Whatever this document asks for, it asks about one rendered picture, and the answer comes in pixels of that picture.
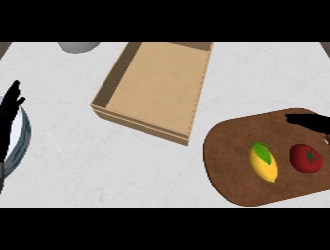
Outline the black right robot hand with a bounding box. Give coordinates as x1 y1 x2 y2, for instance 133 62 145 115
285 113 330 190

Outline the red tomato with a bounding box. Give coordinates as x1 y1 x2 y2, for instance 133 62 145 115
289 143 326 174

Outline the brown wooden cutting board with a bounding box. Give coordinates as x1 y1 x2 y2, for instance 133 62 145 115
202 107 330 208

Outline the cardboard box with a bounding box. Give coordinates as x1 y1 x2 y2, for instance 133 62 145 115
90 42 216 146

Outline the white bowl with blue rim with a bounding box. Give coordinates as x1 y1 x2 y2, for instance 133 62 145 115
0 94 33 180

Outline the yellow lemon with green leaf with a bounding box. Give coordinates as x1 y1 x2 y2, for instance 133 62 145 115
248 140 280 184

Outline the grey round bowl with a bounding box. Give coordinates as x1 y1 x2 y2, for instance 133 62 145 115
56 42 102 55

